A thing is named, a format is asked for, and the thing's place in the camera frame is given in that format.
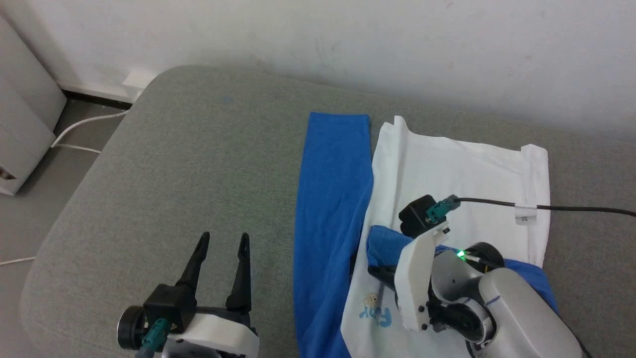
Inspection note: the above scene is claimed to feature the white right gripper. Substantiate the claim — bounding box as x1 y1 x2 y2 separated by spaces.
367 229 451 333

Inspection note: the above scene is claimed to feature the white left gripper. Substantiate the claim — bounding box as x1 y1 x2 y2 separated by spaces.
158 232 260 358

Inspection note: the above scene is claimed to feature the white and blue shirt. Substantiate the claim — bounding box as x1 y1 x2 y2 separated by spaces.
293 111 560 358

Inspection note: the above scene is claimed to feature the grey fabric sofa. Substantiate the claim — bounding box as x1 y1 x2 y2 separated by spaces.
20 65 636 358

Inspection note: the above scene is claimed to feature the grey cabinet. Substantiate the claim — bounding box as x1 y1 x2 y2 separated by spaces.
0 14 68 196

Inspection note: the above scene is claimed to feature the left camera cable teal plug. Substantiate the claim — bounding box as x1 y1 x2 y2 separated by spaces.
136 318 170 358

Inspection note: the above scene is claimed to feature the camera cable teal plug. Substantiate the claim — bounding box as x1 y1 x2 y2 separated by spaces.
426 195 636 225
136 318 170 358

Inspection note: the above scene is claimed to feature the white cable label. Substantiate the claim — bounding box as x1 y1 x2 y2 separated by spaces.
515 203 538 225

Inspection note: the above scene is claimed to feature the right camera cable teal plug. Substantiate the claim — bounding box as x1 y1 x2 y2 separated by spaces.
426 195 636 225

